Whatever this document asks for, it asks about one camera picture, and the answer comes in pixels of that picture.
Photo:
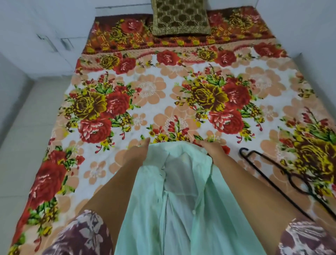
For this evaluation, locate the white bed frame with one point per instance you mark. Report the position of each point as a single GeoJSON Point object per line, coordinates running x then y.
{"type": "Point", "coordinates": [120, 9]}

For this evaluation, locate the olive gold patterned cushion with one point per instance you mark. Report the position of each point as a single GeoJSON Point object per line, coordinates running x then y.
{"type": "Point", "coordinates": [180, 17]}

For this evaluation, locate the person's left hand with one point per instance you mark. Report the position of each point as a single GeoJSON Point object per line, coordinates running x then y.
{"type": "Point", "coordinates": [135, 155]}

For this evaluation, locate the mint green shirt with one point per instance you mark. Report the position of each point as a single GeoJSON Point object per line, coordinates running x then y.
{"type": "Point", "coordinates": [183, 210]}

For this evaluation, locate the floral bedsheet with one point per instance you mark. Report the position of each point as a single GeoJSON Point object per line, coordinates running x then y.
{"type": "Point", "coordinates": [183, 86]}

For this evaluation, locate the person's left forearm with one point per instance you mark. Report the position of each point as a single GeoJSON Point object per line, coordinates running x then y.
{"type": "Point", "coordinates": [115, 194]}

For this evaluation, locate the white wall socket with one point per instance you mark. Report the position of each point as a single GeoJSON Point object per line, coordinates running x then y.
{"type": "Point", "coordinates": [67, 44]}
{"type": "Point", "coordinates": [47, 42]}

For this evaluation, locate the person's right forearm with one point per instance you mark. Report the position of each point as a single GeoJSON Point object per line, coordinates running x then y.
{"type": "Point", "coordinates": [257, 199]}

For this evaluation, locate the person's right hand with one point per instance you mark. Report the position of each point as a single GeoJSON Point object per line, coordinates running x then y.
{"type": "Point", "coordinates": [212, 151]}

